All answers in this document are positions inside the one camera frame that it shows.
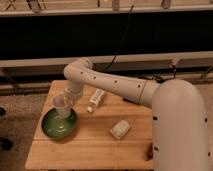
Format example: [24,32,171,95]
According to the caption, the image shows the wooden table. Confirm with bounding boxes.
[25,86,153,170]

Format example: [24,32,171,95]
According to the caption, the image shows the white ceramic cup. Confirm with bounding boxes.
[52,94,70,118]

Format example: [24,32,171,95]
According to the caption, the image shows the green ceramic bowl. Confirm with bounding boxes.
[41,108,77,140]

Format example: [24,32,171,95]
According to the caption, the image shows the white rectangular sponge block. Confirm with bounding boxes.
[110,120,131,139]

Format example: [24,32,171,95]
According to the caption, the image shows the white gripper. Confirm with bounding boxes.
[64,81,83,106]

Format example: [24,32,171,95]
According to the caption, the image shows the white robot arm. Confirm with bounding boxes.
[64,58,212,171]

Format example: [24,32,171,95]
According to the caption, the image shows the white plastic bottle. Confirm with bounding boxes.
[87,89,106,113]

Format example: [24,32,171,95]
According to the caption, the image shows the black hanging cable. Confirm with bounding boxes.
[101,3,135,73]

